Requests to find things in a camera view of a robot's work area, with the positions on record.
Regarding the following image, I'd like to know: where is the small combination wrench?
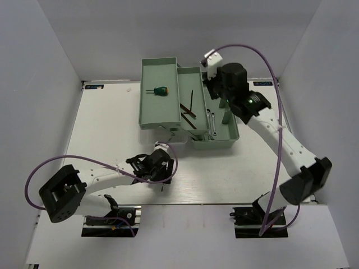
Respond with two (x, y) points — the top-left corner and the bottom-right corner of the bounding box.
(210, 112), (217, 136)

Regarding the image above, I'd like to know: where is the long hex key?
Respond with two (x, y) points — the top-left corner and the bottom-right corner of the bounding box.
(180, 104), (196, 118)

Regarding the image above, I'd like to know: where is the red hex key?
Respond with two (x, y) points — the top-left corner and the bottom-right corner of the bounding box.
(181, 112), (197, 130)

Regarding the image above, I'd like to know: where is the green plastic toolbox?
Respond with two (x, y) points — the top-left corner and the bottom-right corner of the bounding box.
(139, 57), (240, 150)

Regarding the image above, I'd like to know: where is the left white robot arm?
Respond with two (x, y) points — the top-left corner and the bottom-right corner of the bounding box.
(39, 145), (176, 224)

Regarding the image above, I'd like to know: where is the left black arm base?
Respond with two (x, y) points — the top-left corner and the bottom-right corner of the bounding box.
(81, 206), (141, 238)

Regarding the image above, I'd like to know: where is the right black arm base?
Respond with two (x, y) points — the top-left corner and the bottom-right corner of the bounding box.
(229, 206), (288, 239)

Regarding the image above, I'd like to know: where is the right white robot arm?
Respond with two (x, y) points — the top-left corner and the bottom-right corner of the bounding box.
(202, 63), (332, 224)

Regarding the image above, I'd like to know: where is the right blue corner label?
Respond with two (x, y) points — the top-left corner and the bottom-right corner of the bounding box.
(253, 81), (273, 86)

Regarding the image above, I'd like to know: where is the blue corner label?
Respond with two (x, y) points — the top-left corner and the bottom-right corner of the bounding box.
(253, 81), (273, 86)
(85, 85), (104, 90)

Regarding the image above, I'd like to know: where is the left blue corner label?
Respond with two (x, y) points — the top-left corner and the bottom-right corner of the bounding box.
(85, 85), (104, 90)

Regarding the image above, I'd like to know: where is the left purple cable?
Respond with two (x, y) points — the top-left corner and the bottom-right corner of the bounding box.
(24, 142), (178, 238)

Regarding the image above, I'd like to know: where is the purple cable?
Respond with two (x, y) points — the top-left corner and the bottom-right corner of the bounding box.
(24, 142), (178, 238)
(206, 44), (301, 238)

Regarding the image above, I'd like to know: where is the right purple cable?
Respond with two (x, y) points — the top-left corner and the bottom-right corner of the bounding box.
(206, 44), (301, 238)

